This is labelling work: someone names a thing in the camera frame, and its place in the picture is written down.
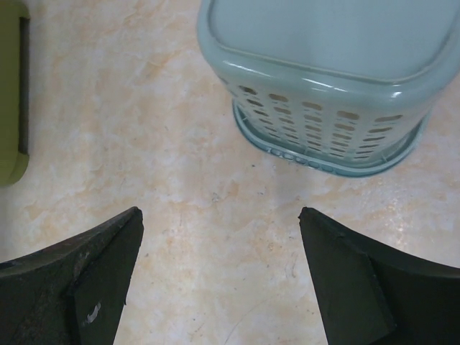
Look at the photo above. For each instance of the olive green tub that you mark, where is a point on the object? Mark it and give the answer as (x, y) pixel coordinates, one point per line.
(14, 91)

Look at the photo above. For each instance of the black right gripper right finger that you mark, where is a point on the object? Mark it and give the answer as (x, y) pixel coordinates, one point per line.
(371, 293)

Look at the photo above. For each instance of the pale green perforated basket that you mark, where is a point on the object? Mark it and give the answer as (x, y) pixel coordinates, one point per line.
(345, 87)

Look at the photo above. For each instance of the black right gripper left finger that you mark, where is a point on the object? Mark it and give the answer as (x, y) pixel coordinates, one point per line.
(72, 292)

